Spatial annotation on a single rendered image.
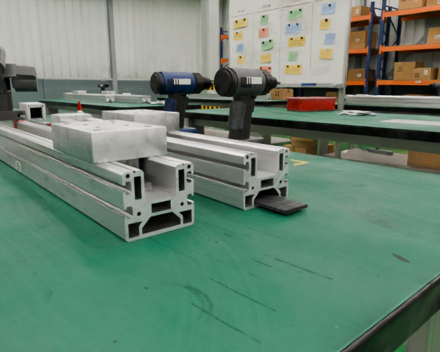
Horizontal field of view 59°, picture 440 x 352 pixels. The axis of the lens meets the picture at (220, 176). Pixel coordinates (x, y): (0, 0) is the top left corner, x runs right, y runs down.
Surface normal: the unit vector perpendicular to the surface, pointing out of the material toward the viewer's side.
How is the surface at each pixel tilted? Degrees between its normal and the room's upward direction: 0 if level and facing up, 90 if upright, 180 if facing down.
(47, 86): 90
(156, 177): 90
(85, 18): 90
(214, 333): 0
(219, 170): 90
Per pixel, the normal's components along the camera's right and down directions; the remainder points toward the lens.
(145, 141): 0.64, 0.17
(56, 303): 0.00, -0.97
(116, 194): -0.77, 0.14
